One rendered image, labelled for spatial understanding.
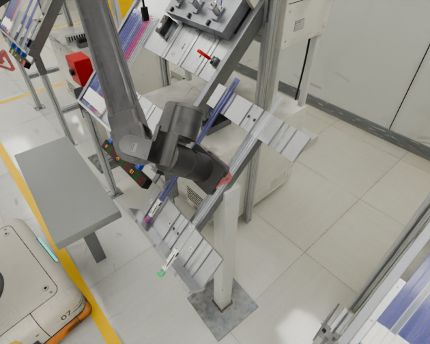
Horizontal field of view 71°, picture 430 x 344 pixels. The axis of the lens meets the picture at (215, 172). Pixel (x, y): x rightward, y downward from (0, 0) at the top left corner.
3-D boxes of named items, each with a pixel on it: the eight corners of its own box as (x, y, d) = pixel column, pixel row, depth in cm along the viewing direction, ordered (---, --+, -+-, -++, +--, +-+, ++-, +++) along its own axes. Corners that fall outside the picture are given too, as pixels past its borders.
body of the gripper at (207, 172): (201, 145, 65) (177, 134, 59) (231, 170, 59) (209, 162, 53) (185, 170, 66) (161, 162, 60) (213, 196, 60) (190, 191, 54)
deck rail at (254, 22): (166, 176, 115) (155, 173, 110) (163, 174, 116) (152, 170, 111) (271, 11, 107) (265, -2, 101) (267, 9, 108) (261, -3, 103)
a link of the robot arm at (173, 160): (146, 167, 53) (168, 173, 50) (157, 130, 54) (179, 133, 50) (173, 175, 59) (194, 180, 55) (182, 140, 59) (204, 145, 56)
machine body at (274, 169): (218, 237, 174) (219, 156, 132) (151, 175, 212) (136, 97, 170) (288, 185, 206) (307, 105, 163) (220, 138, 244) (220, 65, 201)
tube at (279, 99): (163, 276, 73) (160, 277, 72) (160, 272, 74) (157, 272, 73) (284, 99, 65) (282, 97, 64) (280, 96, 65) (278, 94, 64)
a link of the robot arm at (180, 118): (134, 158, 60) (116, 151, 51) (149, 103, 60) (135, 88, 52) (190, 174, 59) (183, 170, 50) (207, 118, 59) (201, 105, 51)
